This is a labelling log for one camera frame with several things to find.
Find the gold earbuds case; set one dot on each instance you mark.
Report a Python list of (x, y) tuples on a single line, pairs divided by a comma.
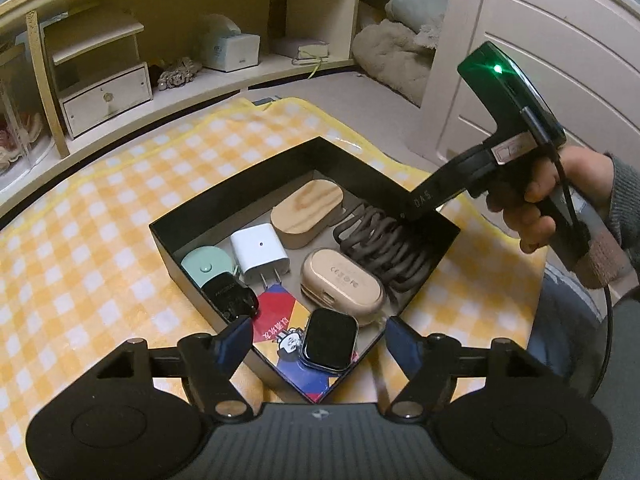
[(340, 282)]

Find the red and blue card box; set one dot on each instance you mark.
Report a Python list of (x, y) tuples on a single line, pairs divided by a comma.
[(280, 310)]

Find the white tissue box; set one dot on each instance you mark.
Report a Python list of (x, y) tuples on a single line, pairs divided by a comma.
[(230, 47)]

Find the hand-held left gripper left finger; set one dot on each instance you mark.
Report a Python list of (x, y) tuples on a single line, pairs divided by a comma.
[(235, 340)]

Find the white panelled door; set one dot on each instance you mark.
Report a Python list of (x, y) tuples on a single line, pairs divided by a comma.
[(550, 35)]

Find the black cardboard box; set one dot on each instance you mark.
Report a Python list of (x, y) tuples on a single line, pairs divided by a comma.
[(225, 195)]

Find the white charger plug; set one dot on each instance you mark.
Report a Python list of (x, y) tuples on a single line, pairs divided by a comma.
[(260, 252)]

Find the black smartwatch face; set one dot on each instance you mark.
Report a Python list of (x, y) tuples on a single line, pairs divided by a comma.
[(327, 340)]

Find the grey scrunchie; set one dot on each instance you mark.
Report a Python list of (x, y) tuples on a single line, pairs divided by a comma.
[(180, 72)]

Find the person's leg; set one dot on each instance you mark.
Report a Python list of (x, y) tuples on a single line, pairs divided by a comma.
[(565, 340)]

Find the clear case with red doll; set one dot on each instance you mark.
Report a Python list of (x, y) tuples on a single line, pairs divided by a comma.
[(22, 130)]

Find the cream fluffy cushion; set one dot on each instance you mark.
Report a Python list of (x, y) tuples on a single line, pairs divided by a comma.
[(395, 55)]

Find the black charger plug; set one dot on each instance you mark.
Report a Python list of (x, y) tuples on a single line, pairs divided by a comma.
[(230, 297)]

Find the wooden shelf unit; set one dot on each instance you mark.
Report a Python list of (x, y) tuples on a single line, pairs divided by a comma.
[(310, 10)]

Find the yellow checked mat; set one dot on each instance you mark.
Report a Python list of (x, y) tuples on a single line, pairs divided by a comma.
[(100, 240)]

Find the oval wooden case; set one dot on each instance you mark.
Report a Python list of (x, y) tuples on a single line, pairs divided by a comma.
[(307, 212)]

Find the brown hair claw clip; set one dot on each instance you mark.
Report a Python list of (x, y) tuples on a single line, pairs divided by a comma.
[(385, 250)]

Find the small white drawer organizer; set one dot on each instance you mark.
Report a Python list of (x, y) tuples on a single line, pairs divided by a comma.
[(107, 95)]

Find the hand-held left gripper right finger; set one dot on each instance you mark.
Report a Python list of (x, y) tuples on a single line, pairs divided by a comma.
[(400, 342)]

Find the person's right hand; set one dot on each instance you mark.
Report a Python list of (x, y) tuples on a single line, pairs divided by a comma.
[(535, 220)]

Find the pale green plush pillow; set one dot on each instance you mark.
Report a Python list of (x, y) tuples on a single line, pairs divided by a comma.
[(415, 7)]

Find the person's right forearm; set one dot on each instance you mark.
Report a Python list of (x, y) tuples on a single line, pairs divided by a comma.
[(627, 200)]

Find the book with green ribbon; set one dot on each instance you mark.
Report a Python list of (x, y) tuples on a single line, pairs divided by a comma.
[(312, 51)]

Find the mint green round compact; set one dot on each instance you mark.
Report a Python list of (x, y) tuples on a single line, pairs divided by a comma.
[(207, 262)]

